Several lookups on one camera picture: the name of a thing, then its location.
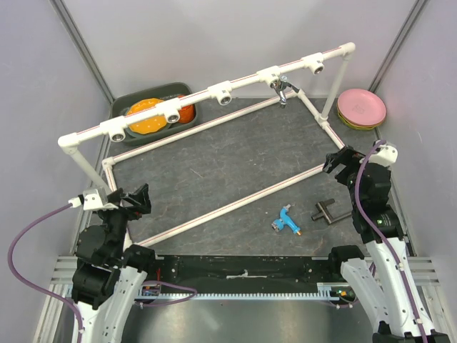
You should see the chrome metal faucet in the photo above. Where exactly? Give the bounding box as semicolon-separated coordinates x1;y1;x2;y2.
270;75;299;109

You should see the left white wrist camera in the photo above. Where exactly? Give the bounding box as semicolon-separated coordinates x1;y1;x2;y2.
68;188;119;211

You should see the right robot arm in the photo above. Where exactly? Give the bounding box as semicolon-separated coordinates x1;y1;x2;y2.
323;140;450;342

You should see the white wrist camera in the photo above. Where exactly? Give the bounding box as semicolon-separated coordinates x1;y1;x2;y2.
369;143;398;167
68;188;119;211

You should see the pink plate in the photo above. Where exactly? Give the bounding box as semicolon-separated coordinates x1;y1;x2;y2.
337;89;386;127

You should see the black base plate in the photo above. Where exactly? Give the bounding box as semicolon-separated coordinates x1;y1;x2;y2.
146;255;343;295

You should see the dark green plastic tray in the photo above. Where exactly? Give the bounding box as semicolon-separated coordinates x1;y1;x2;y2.
111;82;201;146

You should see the dark metal faucet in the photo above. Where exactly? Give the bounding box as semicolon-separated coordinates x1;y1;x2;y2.
311;199;351;225

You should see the grey slotted cable duct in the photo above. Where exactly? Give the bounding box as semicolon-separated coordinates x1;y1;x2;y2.
134;286;356;303

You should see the blue plastic faucet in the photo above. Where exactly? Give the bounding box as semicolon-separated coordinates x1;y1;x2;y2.
271;204;301;236

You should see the orange red cup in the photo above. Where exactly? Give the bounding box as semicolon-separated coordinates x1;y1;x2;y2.
178;104;196;124

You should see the yellow green plate stack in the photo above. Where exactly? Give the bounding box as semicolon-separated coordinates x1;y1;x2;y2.
337;108;384;131

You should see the orange dotted plate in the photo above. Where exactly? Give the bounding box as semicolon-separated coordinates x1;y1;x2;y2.
126;98;169;135

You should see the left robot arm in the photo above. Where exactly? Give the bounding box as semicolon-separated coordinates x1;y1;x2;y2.
70;184;157;342

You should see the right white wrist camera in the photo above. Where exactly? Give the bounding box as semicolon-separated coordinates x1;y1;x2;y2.
369;143;398;167

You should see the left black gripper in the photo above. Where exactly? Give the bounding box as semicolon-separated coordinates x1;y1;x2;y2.
101;182;151;261

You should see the white PVC pipe frame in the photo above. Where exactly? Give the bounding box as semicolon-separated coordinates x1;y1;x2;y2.
57;41;357;248

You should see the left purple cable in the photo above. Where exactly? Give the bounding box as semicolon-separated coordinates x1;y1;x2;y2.
7;203;198;343

